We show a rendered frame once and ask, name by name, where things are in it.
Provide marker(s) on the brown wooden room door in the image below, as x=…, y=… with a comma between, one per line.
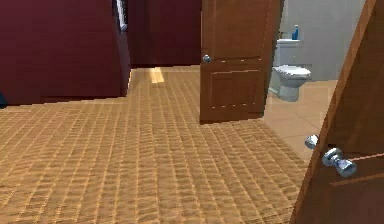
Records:
x=235, y=40
x=358, y=110

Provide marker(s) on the white toilet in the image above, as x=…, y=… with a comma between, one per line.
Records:
x=290, y=75

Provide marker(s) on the silver round door knob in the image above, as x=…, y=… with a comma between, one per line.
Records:
x=339, y=162
x=312, y=141
x=207, y=59

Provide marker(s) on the blue spray bottle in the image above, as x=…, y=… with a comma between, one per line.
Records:
x=295, y=32

